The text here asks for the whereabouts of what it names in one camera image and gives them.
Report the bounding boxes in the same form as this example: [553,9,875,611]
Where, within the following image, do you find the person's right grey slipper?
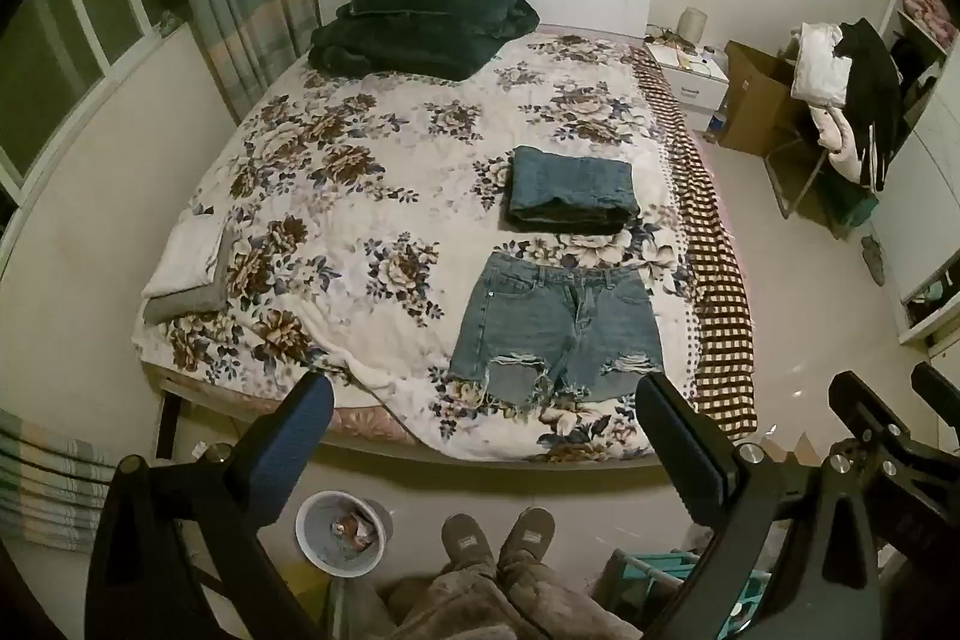
[499,506,557,570]

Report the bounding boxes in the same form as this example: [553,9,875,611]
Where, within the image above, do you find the white framed window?
[0,0,190,202]

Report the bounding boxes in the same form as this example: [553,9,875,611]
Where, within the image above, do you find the grey folded cloth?
[142,226,238,325]

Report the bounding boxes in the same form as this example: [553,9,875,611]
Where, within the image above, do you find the bed frame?
[154,374,662,473]

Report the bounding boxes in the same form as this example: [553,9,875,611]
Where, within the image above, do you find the person's grey slipper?
[499,506,557,570]
[441,514,498,574]

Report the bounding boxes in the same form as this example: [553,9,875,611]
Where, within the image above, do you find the white wardrobe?
[870,0,960,350]

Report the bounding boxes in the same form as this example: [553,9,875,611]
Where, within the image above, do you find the white nightstand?
[646,42,731,134]

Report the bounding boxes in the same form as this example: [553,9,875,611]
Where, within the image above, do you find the brown cardboard piece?
[754,430,827,471]

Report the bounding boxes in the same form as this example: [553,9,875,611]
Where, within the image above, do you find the brown cardboard box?
[718,40,816,158]

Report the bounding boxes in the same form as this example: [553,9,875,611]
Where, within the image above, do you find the person's left grey slipper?
[441,514,498,574]

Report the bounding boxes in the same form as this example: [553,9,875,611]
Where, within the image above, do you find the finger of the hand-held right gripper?
[910,361,960,422]
[828,371,960,487]

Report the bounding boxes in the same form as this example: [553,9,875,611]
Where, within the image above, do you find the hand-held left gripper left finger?
[85,373,335,640]

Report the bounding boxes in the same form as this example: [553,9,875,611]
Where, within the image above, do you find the dark green plush blanket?
[307,0,542,82]

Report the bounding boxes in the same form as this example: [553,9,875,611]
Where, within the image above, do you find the white trash bin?
[295,491,395,578]

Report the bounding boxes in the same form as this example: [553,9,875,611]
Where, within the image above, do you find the metal frame chair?
[765,107,880,230]

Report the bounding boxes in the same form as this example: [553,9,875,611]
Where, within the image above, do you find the pale pink garment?
[810,103,865,185]

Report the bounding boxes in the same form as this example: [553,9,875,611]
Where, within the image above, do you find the black garment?
[835,18,905,193]

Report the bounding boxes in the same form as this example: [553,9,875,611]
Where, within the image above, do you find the striped folded cloth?
[0,410,115,545]

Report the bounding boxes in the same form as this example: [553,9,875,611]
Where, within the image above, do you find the person's grey fleece trousers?
[382,559,647,640]

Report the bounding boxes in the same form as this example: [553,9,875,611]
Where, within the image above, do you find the brown checkered bed sheet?
[632,44,758,440]

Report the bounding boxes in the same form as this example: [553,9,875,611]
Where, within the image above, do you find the grey floor slipper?
[861,233,891,286]

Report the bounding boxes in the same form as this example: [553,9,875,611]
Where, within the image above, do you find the folded blue jeans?
[501,146,641,235]

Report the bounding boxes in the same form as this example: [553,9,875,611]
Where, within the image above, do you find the teal plastic stool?
[596,545,775,640]

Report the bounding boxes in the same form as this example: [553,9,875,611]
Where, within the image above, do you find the white folded cloth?
[141,214,233,301]

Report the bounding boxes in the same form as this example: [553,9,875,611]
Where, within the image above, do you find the white padded garment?
[791,20,853,106]

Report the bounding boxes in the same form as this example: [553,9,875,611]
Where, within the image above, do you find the pink bedding bundle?
[900,0,959,46]

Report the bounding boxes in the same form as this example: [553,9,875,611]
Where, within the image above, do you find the ripped denim shorts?
[448,251,665,406]

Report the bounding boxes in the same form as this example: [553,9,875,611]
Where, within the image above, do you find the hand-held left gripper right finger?
[634,373,880,640]

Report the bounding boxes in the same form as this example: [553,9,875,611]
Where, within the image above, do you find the bed with floral cover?
[133,31,702,465]

